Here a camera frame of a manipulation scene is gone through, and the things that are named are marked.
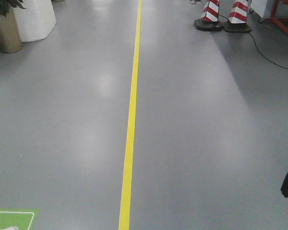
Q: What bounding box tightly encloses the white angular pedestal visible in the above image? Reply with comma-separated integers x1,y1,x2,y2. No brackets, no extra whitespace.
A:
14,0,57,42

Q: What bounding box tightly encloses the green floor safety sign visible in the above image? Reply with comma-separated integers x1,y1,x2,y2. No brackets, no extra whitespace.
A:
0,208,39,230

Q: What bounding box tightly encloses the potted green plant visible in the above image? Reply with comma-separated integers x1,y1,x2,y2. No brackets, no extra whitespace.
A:
0,0,24,54

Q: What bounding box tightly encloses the red white traffic cone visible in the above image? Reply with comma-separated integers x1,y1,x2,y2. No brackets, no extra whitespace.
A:
194,0,223,31

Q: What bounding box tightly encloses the black floor cable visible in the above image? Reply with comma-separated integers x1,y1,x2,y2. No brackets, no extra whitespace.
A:
218,14,288,73

